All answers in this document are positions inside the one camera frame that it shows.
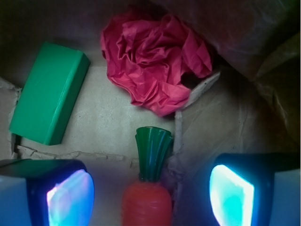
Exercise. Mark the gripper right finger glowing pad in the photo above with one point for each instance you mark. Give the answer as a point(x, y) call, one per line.
point(256, 189)

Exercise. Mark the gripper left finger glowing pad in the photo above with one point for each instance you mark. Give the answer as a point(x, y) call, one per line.
point(45, 193)

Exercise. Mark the brown paper bag tray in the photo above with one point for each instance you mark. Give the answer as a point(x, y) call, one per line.
point(252, 107)

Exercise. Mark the crumpled red paper ball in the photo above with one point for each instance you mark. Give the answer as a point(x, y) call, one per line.
point(148, 58)

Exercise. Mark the green rectangular block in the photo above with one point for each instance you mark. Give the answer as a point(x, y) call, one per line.
point(50, 92)

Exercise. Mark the orange toy carrot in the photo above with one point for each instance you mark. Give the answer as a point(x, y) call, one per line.
point(146, 202)

